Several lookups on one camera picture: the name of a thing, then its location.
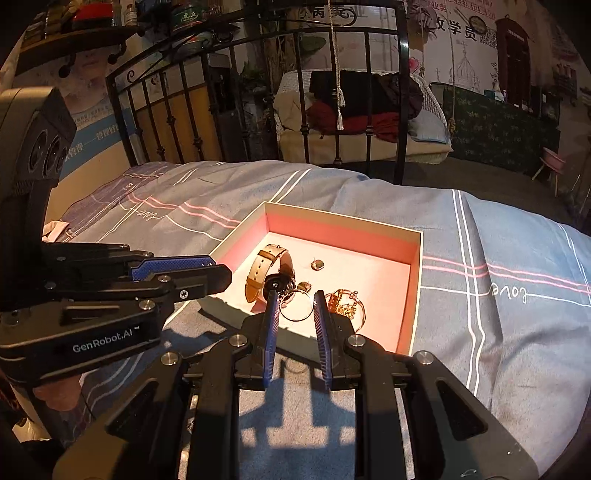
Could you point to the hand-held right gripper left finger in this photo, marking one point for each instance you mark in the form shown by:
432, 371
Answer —
271, 332

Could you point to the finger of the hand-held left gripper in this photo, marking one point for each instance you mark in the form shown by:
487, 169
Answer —
171, 266
203, 281

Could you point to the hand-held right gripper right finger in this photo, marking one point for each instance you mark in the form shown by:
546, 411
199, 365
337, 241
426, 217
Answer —
322, 332

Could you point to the thin gold bangle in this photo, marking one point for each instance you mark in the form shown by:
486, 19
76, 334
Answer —
295, 320

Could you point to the small gold pendant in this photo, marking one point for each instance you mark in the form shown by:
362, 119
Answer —
304, 286
317, 265

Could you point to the pink-lined gift box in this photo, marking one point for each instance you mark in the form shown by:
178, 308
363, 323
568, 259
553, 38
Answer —
369, 295

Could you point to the person's left hand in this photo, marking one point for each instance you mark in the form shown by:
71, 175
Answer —
60, 392

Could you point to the beige cloth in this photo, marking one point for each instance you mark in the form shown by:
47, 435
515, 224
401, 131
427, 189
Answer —
55, 230

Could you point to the plaid blue bed sheet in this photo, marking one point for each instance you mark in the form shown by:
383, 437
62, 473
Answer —
461, 277

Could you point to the white cushioned swing seat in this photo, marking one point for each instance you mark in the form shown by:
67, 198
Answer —
300, 138

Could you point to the dark and red clothes pile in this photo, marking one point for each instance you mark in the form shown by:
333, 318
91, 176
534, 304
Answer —
360, 124

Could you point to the round green tin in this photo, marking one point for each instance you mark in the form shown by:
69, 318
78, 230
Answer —
188, 16

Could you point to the red box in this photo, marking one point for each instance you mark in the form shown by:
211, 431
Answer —
91, 11

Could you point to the green patterned counter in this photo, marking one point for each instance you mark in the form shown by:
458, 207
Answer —
498, 129

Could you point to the pink stool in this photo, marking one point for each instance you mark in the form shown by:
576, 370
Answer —
554, 159

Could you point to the blue and white wall poster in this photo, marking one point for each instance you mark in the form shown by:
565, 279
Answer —
92, 134

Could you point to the black metal bed frame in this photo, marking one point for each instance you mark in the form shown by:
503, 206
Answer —
400, 115

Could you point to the dark wooden wall shelf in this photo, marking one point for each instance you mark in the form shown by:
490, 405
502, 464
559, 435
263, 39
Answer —
69, 41

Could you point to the large printed wall poster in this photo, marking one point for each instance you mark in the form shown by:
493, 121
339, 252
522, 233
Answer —
461, 55

